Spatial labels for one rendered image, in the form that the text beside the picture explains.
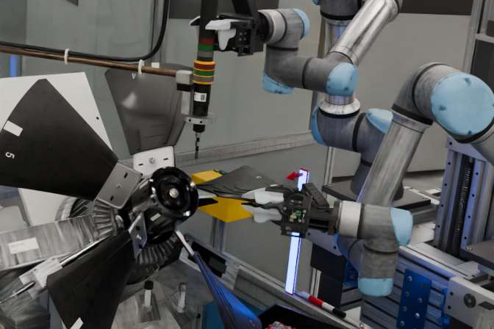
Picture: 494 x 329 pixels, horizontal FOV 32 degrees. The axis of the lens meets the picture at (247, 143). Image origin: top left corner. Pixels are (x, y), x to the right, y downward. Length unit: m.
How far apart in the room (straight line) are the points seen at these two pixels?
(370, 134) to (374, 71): 3.40
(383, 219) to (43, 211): 0.73
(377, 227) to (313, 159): 1.44
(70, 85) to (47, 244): 0.48
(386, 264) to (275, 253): 1.43
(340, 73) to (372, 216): 0.33
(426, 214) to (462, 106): 0.88
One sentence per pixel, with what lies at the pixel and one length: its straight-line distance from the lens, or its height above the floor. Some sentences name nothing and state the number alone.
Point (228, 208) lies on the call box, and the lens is 2.26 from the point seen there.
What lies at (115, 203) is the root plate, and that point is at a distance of 1.78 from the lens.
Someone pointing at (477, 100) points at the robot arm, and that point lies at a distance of 1.76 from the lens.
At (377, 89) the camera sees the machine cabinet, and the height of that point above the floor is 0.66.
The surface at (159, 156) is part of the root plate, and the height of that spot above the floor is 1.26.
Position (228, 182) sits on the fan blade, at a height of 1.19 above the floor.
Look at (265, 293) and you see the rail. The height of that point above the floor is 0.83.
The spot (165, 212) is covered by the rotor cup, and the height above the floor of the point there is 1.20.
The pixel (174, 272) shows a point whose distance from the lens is 1.94.
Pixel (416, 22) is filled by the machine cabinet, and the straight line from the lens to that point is 5.90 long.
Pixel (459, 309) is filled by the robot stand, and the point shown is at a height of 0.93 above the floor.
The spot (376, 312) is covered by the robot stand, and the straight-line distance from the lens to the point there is 2.47.
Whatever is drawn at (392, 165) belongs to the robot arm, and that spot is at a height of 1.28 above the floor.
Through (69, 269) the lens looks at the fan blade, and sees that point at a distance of 1.58.
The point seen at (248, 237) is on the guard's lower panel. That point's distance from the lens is 3.10.
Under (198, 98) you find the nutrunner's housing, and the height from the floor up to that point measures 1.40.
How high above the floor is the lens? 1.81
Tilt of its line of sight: 16 degrees down
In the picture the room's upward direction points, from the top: 6 degrees clockwise
